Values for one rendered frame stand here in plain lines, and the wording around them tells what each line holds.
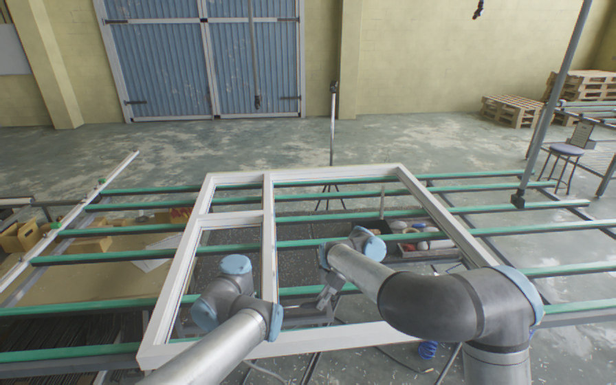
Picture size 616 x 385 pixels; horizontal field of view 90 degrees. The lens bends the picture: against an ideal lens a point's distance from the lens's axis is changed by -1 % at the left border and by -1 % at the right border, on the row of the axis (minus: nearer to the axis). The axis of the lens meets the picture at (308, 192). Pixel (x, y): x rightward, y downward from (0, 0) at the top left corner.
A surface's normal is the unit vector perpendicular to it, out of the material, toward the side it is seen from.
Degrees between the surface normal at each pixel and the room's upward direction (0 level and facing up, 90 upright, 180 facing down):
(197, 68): 90
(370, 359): 0
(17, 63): 90
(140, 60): 90
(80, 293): 0
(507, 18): 90
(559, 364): 0
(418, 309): 58
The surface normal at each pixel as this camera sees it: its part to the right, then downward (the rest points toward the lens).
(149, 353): 0.00, -0.88
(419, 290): -0.50, -0.67
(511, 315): 0.16, 0.05
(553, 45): 0.10, 0.47
